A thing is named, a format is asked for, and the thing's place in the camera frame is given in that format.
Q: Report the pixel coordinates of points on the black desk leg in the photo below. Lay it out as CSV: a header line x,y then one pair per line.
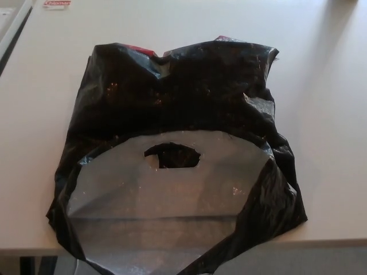
x,y
26,266

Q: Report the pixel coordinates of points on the white red printed sticker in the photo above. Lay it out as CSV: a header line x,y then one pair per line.
x,y
56,3

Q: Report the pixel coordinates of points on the black printed plastic shopping bag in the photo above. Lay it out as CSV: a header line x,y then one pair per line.
x,y
183,94

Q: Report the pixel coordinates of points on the white neighbouring desk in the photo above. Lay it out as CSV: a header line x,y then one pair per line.
x,y
10,25

